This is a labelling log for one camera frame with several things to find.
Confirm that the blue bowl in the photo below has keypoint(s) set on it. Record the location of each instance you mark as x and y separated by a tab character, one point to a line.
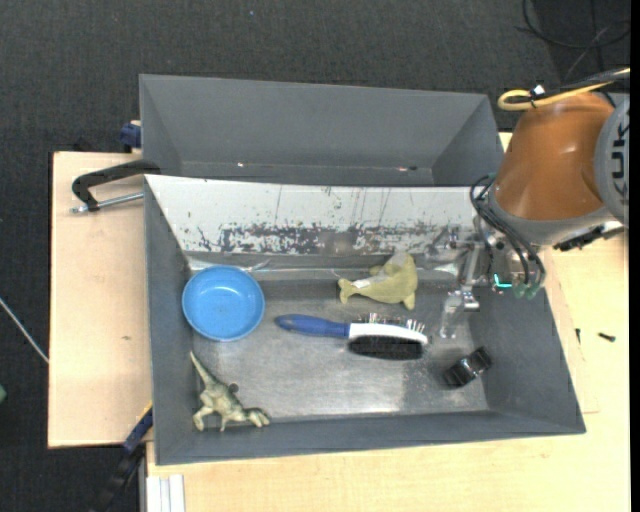
222	303

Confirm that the blue and white brush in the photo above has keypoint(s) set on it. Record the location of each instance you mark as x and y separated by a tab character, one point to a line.
380	332

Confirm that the black cylinder on white bracket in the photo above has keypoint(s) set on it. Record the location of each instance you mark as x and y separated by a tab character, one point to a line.
580	239

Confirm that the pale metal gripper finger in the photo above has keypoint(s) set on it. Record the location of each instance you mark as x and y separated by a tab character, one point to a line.
471	300
450	312

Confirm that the grey metal bin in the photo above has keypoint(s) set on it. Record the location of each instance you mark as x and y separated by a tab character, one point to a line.
320	390

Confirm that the small black screw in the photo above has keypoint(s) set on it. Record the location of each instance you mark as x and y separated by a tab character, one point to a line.
607	337

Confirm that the pale wood flat board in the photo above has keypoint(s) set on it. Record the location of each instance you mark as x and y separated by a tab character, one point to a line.
95	300

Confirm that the green toy dinosaur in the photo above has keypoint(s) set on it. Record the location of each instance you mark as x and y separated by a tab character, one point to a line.
222	400

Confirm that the black ribbed cap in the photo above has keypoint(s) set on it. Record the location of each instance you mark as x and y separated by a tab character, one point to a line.
465	369

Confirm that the yellow-green toy dolphin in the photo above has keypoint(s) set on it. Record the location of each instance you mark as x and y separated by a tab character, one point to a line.
392	287

